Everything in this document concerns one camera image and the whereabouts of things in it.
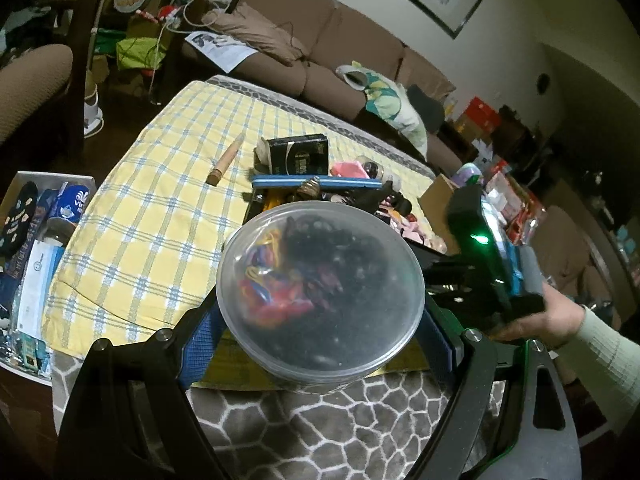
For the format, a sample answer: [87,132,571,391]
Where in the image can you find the clear round lidded container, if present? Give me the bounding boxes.
[215,200,426,391]

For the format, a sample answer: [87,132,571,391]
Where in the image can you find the pale green sleeve forearm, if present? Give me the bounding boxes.
[556,310,639,434]

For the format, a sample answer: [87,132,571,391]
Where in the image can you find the right hand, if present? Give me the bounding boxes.
[491,283,586,349]

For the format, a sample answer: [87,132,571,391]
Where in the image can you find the brown cardboard tray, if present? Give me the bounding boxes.
[418,174,459,255]

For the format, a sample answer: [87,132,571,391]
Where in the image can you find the grey pebble pattern mat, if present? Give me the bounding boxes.
[49,349,507,480]

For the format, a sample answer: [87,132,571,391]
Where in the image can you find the yellow checked tablecloth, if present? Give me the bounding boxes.
[41,76,434,359]

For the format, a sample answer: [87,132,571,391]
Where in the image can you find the floral white pillow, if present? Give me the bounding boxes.
[335,61,428,157]

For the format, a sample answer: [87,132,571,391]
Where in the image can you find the black rectangular box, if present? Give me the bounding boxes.
[255,133,329,176]

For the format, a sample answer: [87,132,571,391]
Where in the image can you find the white storage box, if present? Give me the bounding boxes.
[1,171,96,386]

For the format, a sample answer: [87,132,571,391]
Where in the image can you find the blue nail buffer block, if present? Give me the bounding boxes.
[250,174,383,191]

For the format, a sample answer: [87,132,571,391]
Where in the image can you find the beige lip balm tube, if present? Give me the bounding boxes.
[206,133,245,186]

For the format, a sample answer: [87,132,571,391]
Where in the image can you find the brown sofa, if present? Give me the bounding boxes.
[184,0,462,174]

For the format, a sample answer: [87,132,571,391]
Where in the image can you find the printed paper sheet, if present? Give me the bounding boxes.
[186,30,257,74]

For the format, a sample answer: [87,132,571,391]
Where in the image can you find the brown chair backrest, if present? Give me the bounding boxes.
[1,44,74,143]

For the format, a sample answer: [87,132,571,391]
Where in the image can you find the brown cushion on sofa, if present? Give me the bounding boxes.
[202,3,309,66]

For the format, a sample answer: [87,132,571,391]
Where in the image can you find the green bag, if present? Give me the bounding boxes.
[115,37,166,70]

